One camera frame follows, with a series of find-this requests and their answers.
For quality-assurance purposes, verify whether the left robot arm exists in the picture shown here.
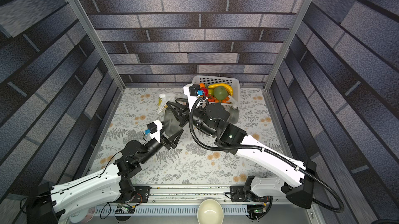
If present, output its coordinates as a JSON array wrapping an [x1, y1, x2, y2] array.
[[26, 130, 183, 224]]

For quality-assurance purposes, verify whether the cream ceramic bowl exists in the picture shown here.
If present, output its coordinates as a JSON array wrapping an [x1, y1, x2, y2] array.
[[197, 199, 224, 224]]

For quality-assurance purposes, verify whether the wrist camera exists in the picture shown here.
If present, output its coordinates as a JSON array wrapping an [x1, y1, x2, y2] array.
[[183, 84, 207, 112], [143, 120, 163, 143]]

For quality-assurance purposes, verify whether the grey translucent spray bottle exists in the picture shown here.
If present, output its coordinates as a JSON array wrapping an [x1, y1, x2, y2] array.
[[163, 108, 182, 137], [229, 106, 239, 124]]

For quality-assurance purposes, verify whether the aluminium frame post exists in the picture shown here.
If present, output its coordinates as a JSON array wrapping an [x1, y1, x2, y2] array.
[[264, 0, 312, 93], [67, 0, 126, 92]]

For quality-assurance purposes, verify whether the white plastic basket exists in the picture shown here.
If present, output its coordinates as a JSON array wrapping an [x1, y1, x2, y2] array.
[[191, 75, 241, 110]]

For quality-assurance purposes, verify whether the green round fruit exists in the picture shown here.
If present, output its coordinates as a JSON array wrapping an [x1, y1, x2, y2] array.
[[214, 86, 229, 101]]

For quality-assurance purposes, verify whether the right aluminium frame post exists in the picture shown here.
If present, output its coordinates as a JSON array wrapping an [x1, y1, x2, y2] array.
[[264, 0, 312, 93]]

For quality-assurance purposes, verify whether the red apple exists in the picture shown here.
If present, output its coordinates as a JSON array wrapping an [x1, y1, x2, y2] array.
[[202, 88, 208, 96]]

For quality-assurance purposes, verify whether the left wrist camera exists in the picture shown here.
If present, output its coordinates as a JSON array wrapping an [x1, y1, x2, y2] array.
[[143, 120, 163, 143]]

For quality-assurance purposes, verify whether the black corrugated cable hose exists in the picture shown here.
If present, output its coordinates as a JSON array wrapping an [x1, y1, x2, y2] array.
[[188, 97, 345, 214]]

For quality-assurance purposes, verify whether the left aluminium frame post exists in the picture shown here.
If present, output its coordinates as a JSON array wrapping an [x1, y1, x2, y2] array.
[[67, 0, 126, 92]]

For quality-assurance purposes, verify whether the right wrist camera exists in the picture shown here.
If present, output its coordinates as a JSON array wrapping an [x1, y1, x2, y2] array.
[[183, 84, 207, 112]]

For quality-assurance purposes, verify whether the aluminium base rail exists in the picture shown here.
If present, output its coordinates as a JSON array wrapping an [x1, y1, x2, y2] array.
[[94, 178, 297, 222]]

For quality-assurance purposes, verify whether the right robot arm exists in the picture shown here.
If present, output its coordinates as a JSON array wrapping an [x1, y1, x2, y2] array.
[[167, 97, 317, 209]]

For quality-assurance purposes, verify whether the yellow banana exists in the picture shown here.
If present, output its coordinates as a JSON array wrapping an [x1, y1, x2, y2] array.
[[208, 83, 234, 98]]

